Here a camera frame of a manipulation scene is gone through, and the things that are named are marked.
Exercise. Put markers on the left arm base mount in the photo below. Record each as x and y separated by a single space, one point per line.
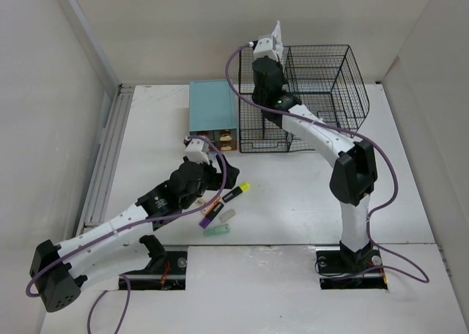
170 276

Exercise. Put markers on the white instruction booklet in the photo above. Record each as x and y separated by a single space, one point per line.
279 37

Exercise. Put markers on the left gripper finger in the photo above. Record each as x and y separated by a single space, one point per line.
224 167
232 179

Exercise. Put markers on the aluminium rail frame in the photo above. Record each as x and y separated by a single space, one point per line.
92 211

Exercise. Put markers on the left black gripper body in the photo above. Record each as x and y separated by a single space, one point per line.
211 180

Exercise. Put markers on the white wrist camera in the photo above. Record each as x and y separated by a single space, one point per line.
196 149
268 47

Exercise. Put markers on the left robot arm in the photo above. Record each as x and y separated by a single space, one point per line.
126 243

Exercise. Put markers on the yellow black highlighter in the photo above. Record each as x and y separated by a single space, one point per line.
241 188

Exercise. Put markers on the teal mini drawer cabinet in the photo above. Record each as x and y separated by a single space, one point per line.
212 113

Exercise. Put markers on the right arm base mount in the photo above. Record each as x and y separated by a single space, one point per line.
336 274

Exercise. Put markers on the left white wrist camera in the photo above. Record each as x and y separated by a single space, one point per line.
196 149

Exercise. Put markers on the purple black highlighter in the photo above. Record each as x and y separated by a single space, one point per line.
210 216

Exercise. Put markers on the grey white eraser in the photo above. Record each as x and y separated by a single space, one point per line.
227 215

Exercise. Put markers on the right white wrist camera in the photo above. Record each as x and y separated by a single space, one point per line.
268 47

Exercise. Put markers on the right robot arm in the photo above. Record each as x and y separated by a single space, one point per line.
353 162

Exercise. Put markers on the black wire mesh organizer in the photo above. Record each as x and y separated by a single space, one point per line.
327 80

